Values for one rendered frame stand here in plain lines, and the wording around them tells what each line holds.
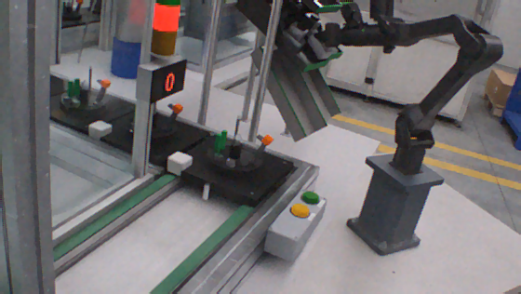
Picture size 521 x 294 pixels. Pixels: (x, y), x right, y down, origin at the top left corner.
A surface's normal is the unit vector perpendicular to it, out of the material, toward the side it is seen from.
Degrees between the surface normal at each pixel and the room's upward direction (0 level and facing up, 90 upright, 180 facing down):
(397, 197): 90
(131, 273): 0
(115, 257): 0
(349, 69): 90
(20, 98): 90
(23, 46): 90
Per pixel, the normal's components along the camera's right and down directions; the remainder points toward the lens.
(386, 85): -0.26, 0.37
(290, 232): 0.17, -0.89
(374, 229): -0.86, 0.07
